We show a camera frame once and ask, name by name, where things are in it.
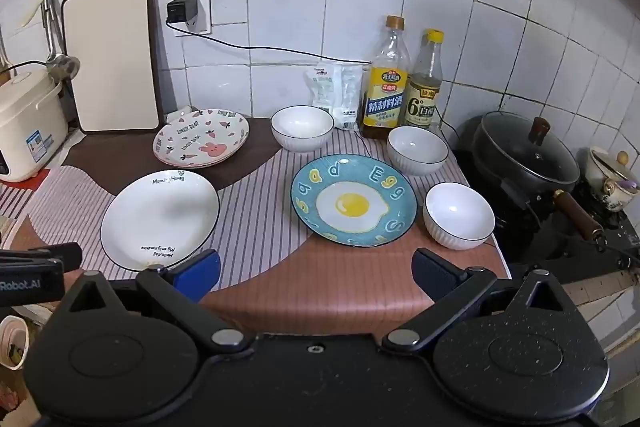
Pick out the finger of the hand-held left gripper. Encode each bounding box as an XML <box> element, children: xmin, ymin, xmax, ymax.
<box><xmin>0</xmin><ymin>243</ymin><xmax>84</xmax><ymax>273</ymax></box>

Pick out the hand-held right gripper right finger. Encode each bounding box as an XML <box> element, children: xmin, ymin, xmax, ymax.
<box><xmin>381</xmin><ymin>248</ymin><xmax>577</xmax><ymax>354</ymax></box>

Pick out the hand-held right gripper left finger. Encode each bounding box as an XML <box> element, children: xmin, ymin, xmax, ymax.
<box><xmin>64</xmin><ymin>249</ymin><xmax>253</xmax><ymax>356</ymax></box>

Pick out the white ribbed bowl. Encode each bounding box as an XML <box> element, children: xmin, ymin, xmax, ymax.
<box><xmin>387</xmin><ymin>126</ymin><xmax>449</xmax><ymax>176</ymax></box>
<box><xmin>423</xmin><ymin>182</ymin><xmax>496</xmax><ymax>251</ymax></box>
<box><xmin>270</xmin><ymin>105</ymin><xmax>335</xmax><ymax>154</ymax></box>

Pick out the white plate with black rim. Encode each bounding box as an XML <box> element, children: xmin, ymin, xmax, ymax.
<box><xmin>100</xmin><ymin>170</ymin><xmax>221</xmax><ymax>272</ymax></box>

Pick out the blue fried egg plate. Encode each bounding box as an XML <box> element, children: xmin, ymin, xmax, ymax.
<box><xmin>290</xmin><ymin>154</ymin><xmax>418</xmax><ymax>249</ymax></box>

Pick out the pink bunny print plate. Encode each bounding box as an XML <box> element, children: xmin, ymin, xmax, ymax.
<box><xmin>152</xmin><ymin>108</ymin><xmax>250</xmax><ymax>166</ymax></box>
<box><xmin>159</xmin><ymin>127</ymin><xmax>250</xmax><ymax>169</ymax></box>

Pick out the white paper cup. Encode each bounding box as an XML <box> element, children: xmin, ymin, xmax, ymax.
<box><xmin>0</xmin><ymin>315</ymin><xmax>31</xmax><ymax>371</ymax></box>

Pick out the striped brown table mat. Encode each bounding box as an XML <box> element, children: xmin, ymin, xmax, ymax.
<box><xmin>0</xmin><ymin>117</ymin><xmax>512</xmax><ymax>335</ymax></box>

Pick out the black gas stove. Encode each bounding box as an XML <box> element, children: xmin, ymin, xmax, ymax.
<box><xmin>451</xmin><ymin>147</ymin><xmax>640</xmax><ymax>290</ymax></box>

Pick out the black wok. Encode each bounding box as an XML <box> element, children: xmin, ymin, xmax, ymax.
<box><xmin>471</xmin><ymin>114</ymin><xmax>607</xmax><ymax>244</ymax></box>

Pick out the white rice cooker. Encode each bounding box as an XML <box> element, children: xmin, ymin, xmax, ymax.
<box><xmin>0</xmin><ymin>66</ymin><xmax>69</xmax><ymax>183</ymax></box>

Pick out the glass wok lid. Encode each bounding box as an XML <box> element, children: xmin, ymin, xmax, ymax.
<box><xmin>479</xmin><ymin>111</ymin><xmax>580</xmax><ymax>184</ymax></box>

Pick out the white cutting board stand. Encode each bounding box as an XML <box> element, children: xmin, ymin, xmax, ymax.
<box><xmin>166</xmin><ymin>105</ymin><xmax>194</xmax><ymax>126</ymax></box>

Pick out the vinegar bottle yellow cap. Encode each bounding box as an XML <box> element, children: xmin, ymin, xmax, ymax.
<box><xmin>404</xmin><ymin>29</ymin><xmax>445</xmax><ymax>129</ymax></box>

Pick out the cooking wine bottle yellow label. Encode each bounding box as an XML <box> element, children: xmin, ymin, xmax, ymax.
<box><xmin>361</xmin><ymin>15</ymin><xmax>411</xmax><ymax>140</ymax></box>

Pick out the metal ladle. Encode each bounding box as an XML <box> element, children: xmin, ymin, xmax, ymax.
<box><xmin>39</xmin><ymin>0</ymin><xmax>81</xmax><ymax>80</ymax></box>

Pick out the white seasoning packet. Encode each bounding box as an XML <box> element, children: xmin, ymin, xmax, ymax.
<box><xmin>305</xmin><ymin>61</ymin><xmax>337</xmax><ymax>114</ymax></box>
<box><xmin>327</xmin><ymin>63</ymin><xmax>364</xmax><ymax>130</ymax></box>

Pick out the cream floral pot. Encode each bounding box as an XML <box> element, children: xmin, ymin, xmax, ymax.
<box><xmin>585</xmin><ymin>146</ymin><xmax>640</xmax><ymax>212</ymax></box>

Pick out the cream cutting board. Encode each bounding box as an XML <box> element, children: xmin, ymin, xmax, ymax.
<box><xmin>61</xmin><ymin>0</ymin><xmax>163</xmax><ymax>134</ymax></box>

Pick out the black power adapter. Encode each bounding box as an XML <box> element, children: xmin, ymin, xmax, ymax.
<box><xmin>166</xmin><ymin>0</ymin><xmax>201</xmax><ymax>26</ymax></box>

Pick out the rice cooker cable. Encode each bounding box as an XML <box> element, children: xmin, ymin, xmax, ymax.
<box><xmin>0</xmin><ymin>59</ymin><xmax>51</xmax><ymax>80</ymax></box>

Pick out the long black power cable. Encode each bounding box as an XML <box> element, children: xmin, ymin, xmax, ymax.
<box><xmin>172</xmin><ymin>23</ymin><xmax>463</xmax><ymax>158</ymax></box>

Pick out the white wall socket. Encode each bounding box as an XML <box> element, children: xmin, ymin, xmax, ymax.
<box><xmin>170</xmin><ymin>0</ymin><xmax>213</xmax><ymax>38</ymax></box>

